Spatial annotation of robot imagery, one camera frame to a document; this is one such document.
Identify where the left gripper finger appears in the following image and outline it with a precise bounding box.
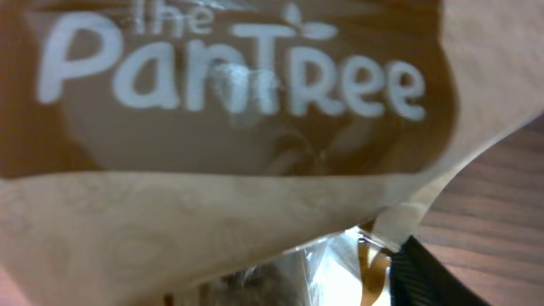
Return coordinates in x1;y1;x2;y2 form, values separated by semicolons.
389;236;490;306

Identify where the beige PanTree snack pouch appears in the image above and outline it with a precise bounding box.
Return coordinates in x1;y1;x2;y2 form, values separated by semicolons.
1;0;543;305

